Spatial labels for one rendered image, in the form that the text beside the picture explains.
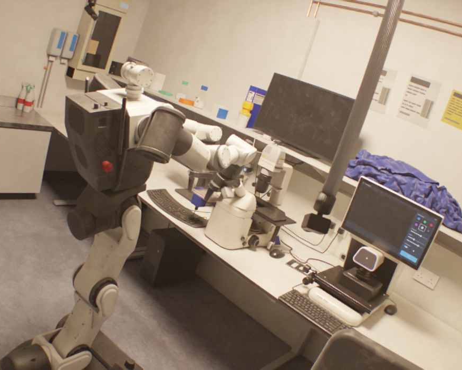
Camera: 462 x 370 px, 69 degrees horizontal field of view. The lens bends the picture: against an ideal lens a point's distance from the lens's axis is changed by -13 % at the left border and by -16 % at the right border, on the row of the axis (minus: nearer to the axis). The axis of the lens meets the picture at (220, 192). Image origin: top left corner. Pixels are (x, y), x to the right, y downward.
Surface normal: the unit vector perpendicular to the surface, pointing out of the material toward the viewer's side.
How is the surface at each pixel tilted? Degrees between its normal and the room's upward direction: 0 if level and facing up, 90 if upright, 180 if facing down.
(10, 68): 90
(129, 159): 103
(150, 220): 90
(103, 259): 73
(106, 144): 92
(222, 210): 90
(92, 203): 59
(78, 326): 67
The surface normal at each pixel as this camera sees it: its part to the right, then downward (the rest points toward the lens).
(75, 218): -0.61, 0.28
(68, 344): -0.24, -0.50
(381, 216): -0.67, 0.04
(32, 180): 0.68, 0.42
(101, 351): 0.32, -0.91
